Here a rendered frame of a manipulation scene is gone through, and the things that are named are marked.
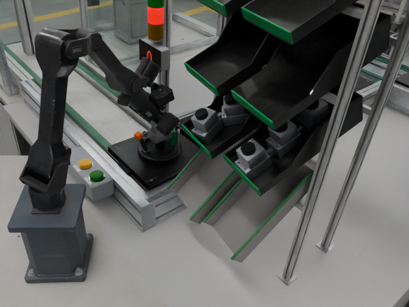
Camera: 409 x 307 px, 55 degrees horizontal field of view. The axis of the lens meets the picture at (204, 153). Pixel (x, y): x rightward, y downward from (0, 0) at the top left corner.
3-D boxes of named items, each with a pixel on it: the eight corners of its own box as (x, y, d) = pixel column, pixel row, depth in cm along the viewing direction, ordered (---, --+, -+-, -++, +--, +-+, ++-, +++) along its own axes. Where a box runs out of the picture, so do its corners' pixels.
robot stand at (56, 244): (24, 283, 97) (6, 228, 85) (39, 237, 109) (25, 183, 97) (85, 281, 99) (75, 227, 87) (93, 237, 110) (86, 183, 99)
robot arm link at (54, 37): (62, 33, 73) (86, 35, 79) (33, 25, 76) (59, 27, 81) (48, 186, 84) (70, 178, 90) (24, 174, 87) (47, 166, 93)
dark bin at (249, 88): (273, 131, 71) (266, 102, 65) (233, 98, 80) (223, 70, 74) (389, 49, 75) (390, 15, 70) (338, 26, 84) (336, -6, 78)
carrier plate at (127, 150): (150, 192, 114) (149, 186, 112) (108, 151, 128) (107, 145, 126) (212, 162, 127) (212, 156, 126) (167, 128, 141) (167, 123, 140)
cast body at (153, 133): (155, 144, 120) (155, 125, 116) (147, 137, 122) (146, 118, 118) (177, 135, 125) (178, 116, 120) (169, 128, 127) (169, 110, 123)
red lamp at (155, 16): (153, 25, 121) (153, 9, 118) (144, 21, 123) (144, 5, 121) (167, 23, 123) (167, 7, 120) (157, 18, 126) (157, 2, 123)
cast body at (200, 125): (207, 145, 92) (198, 125, 87) (195, 138, 94) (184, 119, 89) (229, 120, 95) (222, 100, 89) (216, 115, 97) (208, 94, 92)
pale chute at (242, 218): (241, 263, 91) (231, 259, 88) (212, 225, 100) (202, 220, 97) (325, 173, 88) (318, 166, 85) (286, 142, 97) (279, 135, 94)
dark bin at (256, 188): (260, 197, 80) (252, 176, 75) (225, 161, 89) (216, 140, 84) (363, 120, 84) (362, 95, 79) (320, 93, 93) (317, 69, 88)
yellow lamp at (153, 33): (153, 41, 124) (153, 26, 121) (145, 36, 126) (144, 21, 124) (167, 38, 126) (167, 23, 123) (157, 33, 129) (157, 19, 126)
